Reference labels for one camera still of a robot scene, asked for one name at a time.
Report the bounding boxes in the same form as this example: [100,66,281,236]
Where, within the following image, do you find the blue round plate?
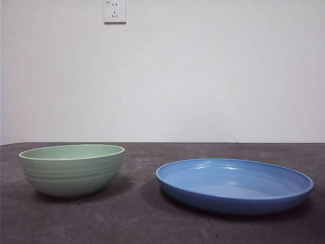
[155,158,314,216]

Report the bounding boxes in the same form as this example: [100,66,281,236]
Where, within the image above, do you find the white wall socket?
[103,0,127,25]

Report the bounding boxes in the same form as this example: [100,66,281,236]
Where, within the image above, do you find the green ribbed bowl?
[19,144,126,199]

